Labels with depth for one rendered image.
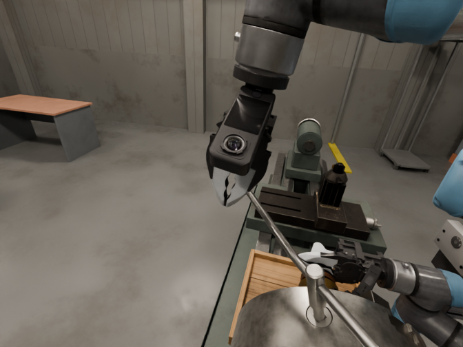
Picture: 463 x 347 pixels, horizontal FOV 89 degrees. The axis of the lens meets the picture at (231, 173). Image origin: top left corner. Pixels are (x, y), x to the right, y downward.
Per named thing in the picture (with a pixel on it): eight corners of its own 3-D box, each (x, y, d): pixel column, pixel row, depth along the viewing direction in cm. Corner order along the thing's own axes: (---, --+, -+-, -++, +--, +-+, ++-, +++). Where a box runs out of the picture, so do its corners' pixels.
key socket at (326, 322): (337, 333, 32) (337, 320, 31) (317, 345, 31) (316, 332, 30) (322, 312, 35) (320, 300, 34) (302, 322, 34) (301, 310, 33)
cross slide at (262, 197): (366, 241, 88) (371, 232, 85) (253, 217, 96) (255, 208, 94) (357, 212, 103) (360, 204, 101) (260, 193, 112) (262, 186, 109)
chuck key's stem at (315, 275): (331, 331, 32) (328, 272, 28) (318, 339, 32) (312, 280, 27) (321, 317, 34) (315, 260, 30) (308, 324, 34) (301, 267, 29)
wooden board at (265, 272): (379, 395, 53) (386, 387, 51) (227, 344, 61) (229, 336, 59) (355, 282, 79) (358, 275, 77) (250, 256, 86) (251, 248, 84)
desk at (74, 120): (35, 135, 393) (19, 94, 359) (102, 145, 372) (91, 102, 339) (-7, 151, 337) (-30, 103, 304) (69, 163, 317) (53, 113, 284)
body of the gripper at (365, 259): (328, 256, 66) (375, 267, 63) (332, 282, 59) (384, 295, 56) (336, 236, 62) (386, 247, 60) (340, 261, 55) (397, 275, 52)
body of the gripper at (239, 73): (268, 149, 39) (293, 75, 33) (260, 173, 32) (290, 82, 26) (225, 135, 40) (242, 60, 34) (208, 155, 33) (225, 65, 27)
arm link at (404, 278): (405, 301, 55) (421, 279, 51) (384, 296, 56) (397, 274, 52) (395, 275, 61) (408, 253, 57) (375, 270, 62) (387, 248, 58)
